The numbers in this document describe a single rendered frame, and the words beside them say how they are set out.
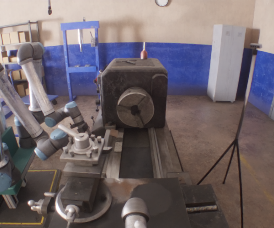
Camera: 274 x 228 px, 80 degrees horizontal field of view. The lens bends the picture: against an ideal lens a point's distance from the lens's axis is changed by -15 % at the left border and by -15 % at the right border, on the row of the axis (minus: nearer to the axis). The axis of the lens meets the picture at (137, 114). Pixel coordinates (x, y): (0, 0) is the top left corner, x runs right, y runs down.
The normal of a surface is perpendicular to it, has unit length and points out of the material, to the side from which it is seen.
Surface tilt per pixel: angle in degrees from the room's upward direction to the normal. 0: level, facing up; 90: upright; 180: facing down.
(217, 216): 0
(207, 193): 0
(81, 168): 0
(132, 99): 90
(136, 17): 90
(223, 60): 90
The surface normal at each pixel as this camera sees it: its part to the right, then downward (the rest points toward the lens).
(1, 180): 0.53, 0.43
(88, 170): 0.00, -0.91
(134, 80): 0.00, 0.42
